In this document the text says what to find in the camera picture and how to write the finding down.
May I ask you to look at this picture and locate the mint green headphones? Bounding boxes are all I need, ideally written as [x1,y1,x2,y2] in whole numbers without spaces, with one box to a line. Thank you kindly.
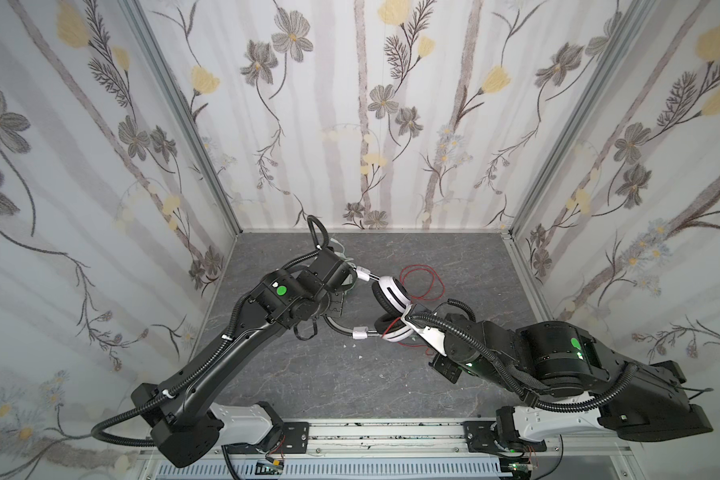
[329,237,358,294]

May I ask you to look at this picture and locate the white black headphones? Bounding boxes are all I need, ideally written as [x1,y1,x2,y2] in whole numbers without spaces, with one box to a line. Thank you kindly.
[323,267,414,343]

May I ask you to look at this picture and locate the red headphone cable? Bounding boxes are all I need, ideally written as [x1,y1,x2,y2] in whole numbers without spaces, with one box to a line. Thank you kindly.
[397,263,446,349]

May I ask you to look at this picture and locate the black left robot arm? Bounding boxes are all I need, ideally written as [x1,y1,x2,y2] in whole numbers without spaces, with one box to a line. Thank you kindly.
[91,215,351,468]

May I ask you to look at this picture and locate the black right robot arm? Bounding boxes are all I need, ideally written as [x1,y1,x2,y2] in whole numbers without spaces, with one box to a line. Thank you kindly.
[402,300,713,450]

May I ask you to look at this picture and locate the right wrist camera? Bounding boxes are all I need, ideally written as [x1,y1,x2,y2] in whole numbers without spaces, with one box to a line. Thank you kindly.
[401,318,447,356]

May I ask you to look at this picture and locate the white slotted cable duct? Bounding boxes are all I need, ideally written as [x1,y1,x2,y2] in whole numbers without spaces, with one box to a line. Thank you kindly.
[155,458,514,480]

